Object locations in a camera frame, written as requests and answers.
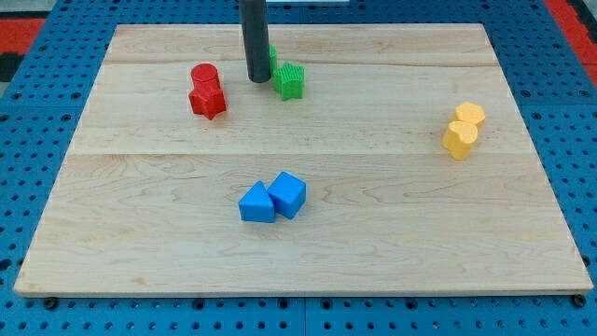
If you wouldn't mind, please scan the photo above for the yellow heart block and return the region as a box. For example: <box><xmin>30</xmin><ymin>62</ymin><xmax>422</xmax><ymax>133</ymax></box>
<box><xmin>442</xmin><ymin>120</ymin><xmax>479</xmax><ymax>161</ymax></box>

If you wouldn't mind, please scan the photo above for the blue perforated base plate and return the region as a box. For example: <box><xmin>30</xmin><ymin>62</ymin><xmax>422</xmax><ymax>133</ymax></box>
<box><xmin>1</xmin><ymin>0</ymin><xmax>596</xmax><ymax>335</ymax></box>

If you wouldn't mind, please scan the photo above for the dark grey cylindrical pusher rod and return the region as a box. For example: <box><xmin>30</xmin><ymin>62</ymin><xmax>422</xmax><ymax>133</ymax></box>
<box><xmin>239</xmin><ymin>0</ymin><xmax>271</xmax><ymax>83</ymax></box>

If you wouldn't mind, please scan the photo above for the yellow hexagon block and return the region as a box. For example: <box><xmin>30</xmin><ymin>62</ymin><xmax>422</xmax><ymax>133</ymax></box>
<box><xmin>451</xmin><ymin>102</ymin><xmax>486</xmax><ymax>129</ymax></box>

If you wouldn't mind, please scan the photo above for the blue cube block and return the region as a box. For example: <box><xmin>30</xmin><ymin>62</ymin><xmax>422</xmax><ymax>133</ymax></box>
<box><xmin>267</xmin><ymin>172</ymin><xmax>307</xmax><ymax>219</ymax></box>

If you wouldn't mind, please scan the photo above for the red star block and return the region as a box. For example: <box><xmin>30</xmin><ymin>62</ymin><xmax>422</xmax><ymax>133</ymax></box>
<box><xmin>188</xmin><ymin>87</ymin><xmax>227</xmax><ymax>119</ymax></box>

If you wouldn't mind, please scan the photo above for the light wooden board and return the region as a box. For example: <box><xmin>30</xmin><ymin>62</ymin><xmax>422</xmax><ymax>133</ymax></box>
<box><xmin>14</xmin><ymin>23</ymin><xmax>593</xmax><ymax>298</ymax></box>

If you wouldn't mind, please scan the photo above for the red cylinder block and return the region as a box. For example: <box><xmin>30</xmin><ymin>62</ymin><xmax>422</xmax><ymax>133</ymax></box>
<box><xmin>190</xmin><ymin>63</ymin><xmax>220</xmax><ymax>89</ymax></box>

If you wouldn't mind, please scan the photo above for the green star block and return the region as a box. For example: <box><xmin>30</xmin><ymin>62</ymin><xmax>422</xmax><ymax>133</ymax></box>
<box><xmin>273</xmin><ymin>62</ymin><xmax>305</xmax><ymax>101</ymax></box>

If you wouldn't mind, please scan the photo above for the blue triangle block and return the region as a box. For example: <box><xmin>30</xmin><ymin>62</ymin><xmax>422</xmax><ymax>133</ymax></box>
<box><xmin>238</xmin><ymin>181</ymin><xmax>275</xmax><ymax>223</ymax></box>

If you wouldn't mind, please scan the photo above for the green circle block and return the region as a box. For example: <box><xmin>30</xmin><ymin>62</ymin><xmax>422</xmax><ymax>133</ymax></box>
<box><xmin>269</xmin><ymin>45</ymin><xmax>278</xmax><ymax>77</ymax></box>

